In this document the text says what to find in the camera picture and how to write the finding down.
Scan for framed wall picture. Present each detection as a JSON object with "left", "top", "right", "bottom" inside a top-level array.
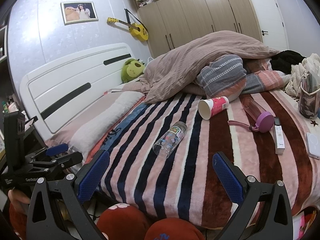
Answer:
[{"left": 60, "top": 1, "right": 98, "bottom": 25}]

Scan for yellow guitar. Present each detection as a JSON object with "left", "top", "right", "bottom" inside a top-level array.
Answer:
[{"left": 107, "top": 17, "right": 149, "bottom": 41}]

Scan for white pillow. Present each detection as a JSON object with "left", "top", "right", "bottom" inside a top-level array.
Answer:
[{"left": 69, "top": 91, "right": 145, "bottom": 155}]

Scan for wooden wardrobe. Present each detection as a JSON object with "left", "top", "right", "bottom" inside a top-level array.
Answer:
[{"left": 129, "top": 0, "right": 263, "bottom": 55}]

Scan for grey and pink patterned pillow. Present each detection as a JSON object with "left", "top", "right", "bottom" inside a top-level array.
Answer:
[{"left": 196, "top": 54, "right": 292, "bottom": 103}]

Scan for red and white paper cup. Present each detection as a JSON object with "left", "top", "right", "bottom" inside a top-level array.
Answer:
[{"left": 198, "top": 96, "right": 229, "bottom": 120}]

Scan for person's left forearm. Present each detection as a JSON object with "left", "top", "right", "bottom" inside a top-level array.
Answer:
[{"left": 9, "top": 202, "right": 27, "bottom": 239}]

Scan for white bed headboard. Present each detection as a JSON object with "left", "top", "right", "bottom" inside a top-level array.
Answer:
[{"left": 19, "top": 42, "right": 148, "bottom": 140}]

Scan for pink bottle with purple lid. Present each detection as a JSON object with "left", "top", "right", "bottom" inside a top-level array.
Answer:
[{"left": 227, "top": 96, "right": 275, "bottom": 133}]

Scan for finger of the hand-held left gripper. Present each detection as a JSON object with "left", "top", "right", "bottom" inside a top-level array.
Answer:
[
  {"left": 25, "top": 143, "right": 69, "bottom": 164},
  {"left": 31, "top": 151, "right": 84, "bottom": 174}
]

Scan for person's left hand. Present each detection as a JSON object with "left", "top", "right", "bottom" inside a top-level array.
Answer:
[{"left": 7, "top": 188, "right": 31, "bottom": 215}]

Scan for printed paper bag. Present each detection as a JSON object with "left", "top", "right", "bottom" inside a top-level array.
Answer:
[{"left": 297, "top": 71, "right": 320, "bottom": 119}]

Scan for cream fluffy garment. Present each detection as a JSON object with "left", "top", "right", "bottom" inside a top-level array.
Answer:
[{"left": 285, "top": 53, "right": 320, "bottom": 98}]

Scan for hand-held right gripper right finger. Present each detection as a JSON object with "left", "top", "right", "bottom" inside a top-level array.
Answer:
[{"left": 212, "top": 151, "right": 294, "bottom": 240}]

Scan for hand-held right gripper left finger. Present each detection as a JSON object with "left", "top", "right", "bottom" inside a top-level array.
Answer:
[{"left": 25, "top": 149, "right": 111, "bottom": 240}]

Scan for red slippers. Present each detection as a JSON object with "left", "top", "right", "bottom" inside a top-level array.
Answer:
[{"left": 96, "top": 203, "right": 152, "bottom": 240}]

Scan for clear printed glass cup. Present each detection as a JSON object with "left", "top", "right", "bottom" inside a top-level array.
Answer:
[{"left": 153, "top": 121, "right": 188, "bottom": 159}]

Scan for green plush toy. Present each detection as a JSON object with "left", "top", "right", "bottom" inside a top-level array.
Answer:
[{"left": 121, "top": 58, "right": 146, "bottom": 83}]

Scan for black garment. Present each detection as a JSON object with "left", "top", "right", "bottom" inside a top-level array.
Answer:
[{"left": 270, "top": 50, "right": 307, "bottom": 75}]

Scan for black guitar strap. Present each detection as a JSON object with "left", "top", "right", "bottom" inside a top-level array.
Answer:
[{"left": 124, "top": 8, "right": 148, "bottom": 30}]

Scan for striped plush blanket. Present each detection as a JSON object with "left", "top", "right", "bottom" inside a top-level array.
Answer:
[{"left": 85, "top": 87, "right": 320, "bottom": 228}]

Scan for white door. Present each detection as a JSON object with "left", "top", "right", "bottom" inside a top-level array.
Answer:
[{"left": 246, "top": 0, "right": 290, "bottom": 51}]

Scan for white power bank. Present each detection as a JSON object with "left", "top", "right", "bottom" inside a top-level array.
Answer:
[{"left": 306, "top": 132, "right": 320, "bottom": 159}]

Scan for pink duvet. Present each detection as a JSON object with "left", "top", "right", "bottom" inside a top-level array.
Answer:
[{"left": 139, "top": 31, "right": 282, "bottom": 104}]

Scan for wall shelf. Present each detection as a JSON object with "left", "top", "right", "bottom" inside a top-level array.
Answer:
[{"left": 0, "top": 25, "right": 8, "bottom": 61}]

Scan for white remote control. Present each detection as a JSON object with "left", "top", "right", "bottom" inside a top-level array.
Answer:
[{"left": 273, "top": 117, "right": 286, "bottom": 155}]

